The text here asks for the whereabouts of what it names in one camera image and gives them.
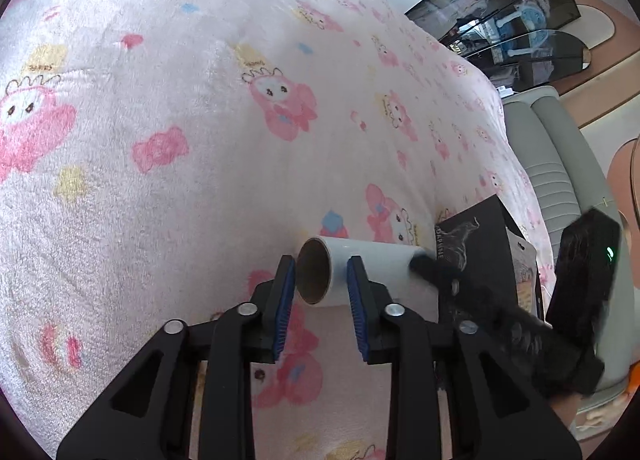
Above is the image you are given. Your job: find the glass door cabinet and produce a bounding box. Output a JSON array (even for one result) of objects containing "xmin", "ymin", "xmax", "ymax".
[{"xmin": 405, "ymin": 0, "xmax": 593, "ymax": 93}]

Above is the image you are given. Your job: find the grey-green sofa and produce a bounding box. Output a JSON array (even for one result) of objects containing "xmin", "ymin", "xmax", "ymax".
[{"xmin": 500, "ymin": 84, "xmax": 636, "ymax": 421}]

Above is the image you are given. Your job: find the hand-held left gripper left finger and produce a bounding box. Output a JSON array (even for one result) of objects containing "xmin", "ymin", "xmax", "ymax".
[{"xmin": 56, "ymin": 255, "xmax": 297, "ymax": 460}]

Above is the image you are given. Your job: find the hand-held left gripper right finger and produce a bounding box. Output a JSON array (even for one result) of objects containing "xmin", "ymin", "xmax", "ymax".
[{"xmin": 346, "ymin": 255, "xmax": 583, "ymax": 460}]

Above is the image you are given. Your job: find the pink printed blanket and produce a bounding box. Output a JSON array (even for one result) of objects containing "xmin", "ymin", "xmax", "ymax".
[{"xmin": 0, "ymin": 0, "xmax": 556, "ymax": 460}]

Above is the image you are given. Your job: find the orange round wall panel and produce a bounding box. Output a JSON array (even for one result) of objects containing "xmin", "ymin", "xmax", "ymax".
[{"xmin": 602, "ymin": 137, "xmax": 640, "ymax": 291}]

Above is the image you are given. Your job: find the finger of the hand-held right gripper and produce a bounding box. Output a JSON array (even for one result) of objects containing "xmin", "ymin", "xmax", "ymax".
[{"xmin": 409, "ymin": 254, "xmax": 556, "ymax": 356}]

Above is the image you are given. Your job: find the clear plastic cartoon packet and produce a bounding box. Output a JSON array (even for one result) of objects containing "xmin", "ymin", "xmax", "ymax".
[{"xmin": 505, "ymin": 227, "xmax": 539, "ymax": 311}]

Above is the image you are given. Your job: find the black cardboard shoe box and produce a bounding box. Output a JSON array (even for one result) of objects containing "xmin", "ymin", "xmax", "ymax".
[{"xmin": 432, "ymin": 194, "xmax": 546, "ymax": 321}]

